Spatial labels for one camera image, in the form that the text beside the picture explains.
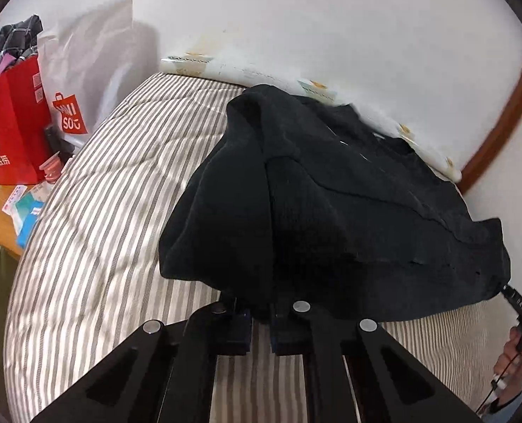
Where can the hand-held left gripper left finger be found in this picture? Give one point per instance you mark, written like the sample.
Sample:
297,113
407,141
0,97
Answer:
239,332

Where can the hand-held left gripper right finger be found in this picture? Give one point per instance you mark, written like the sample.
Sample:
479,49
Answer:
283,337

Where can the black sweatshirt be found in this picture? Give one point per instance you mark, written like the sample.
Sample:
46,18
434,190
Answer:
331,211

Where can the person's right hand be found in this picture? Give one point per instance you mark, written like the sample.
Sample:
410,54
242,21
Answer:
509,363

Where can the striped mattress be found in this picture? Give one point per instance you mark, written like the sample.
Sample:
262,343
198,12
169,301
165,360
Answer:
111,229

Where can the blue small box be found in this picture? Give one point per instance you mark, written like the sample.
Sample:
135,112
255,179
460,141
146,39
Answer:
30,224

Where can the pink bottle cap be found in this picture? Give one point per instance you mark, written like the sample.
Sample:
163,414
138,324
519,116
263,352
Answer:
52,168

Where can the wooden nightstand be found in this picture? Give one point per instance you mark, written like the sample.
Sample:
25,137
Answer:
1,222

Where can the small black object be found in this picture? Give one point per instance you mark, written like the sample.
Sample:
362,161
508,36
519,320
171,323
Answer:
55,139

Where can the white plastic bag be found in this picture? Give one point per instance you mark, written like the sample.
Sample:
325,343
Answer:
93,66

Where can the red paper bag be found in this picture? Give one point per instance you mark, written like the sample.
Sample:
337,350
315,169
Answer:
10,123

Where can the grey plaid cloth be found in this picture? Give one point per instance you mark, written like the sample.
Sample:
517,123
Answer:
10,48

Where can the brown wooden door frame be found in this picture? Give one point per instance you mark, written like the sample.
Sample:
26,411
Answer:
503,119

